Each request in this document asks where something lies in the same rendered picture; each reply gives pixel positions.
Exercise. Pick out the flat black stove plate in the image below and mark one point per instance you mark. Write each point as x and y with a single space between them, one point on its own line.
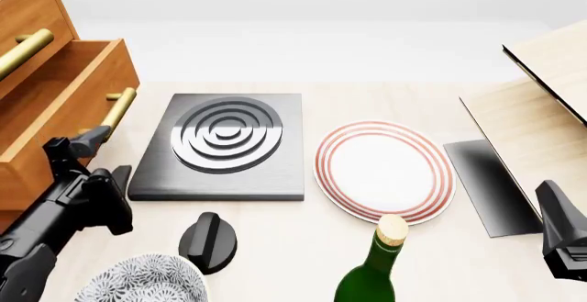
151 178

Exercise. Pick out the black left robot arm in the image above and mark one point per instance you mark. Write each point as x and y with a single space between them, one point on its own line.
27 228

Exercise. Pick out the green bottle with cork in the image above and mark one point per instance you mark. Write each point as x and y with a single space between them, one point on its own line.
371 274

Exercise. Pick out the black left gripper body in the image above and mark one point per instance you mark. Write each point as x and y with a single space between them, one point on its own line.
59 157

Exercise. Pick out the patterned grey white bowl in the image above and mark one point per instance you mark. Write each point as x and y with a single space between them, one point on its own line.
142 279

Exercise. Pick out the round black stove knob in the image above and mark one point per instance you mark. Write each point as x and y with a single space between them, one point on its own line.
208 243

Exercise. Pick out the pale wood rack black base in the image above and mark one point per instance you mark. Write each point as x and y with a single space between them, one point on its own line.
527 116

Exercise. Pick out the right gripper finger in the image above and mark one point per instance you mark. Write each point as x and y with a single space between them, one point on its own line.
561 216

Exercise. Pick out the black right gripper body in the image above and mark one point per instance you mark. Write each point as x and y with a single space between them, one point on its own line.
571 264

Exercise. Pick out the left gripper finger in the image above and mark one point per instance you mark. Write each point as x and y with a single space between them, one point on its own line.
89 142
125 174

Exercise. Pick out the white plate with red rings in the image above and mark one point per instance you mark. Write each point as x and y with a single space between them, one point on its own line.
383 174

